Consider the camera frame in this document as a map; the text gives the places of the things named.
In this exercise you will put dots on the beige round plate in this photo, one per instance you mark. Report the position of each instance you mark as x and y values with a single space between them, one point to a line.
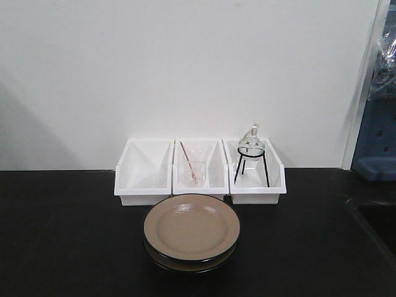
187 266
191 227

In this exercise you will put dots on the clear glass beaker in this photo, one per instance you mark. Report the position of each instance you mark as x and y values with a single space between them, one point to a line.
199 164

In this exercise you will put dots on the middle white plastic bin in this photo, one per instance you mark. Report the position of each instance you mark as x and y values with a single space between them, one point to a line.
216 182

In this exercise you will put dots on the white plastic bin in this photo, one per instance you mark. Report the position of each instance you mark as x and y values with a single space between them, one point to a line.
216 182
251 187
143 175

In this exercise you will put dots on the glass alcohol lamp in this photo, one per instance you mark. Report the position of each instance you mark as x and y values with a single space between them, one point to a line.
250 147

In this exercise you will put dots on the left white plastic bin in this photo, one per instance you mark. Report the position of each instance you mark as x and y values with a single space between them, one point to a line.
143 175

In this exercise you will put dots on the right white plastic bin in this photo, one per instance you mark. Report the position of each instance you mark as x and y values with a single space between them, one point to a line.
251 187

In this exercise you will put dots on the blue-grey pegboard drying rack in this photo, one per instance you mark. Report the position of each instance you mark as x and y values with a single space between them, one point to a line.
374 156

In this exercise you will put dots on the black lab sink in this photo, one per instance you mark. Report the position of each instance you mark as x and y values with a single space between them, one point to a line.
377 218

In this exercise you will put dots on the plastic bag of pegs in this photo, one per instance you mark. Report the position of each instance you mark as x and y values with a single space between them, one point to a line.
383 76

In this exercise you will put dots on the black wire tripod stand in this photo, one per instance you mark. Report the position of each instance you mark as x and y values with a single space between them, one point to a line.
249 161

